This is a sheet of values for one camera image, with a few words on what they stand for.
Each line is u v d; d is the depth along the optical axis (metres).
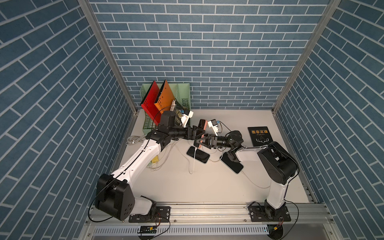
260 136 1.05
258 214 0.73
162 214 0.73
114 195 0.40
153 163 0.91
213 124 0.74
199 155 0.95
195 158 0.94
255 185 0.84
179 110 0.91
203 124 0.72
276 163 0.51
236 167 0.89
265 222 0.72
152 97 0.86
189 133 0.67
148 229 0.72
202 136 0.72
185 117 0.69
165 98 0.90
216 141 0.72
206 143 0.78
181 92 1.05
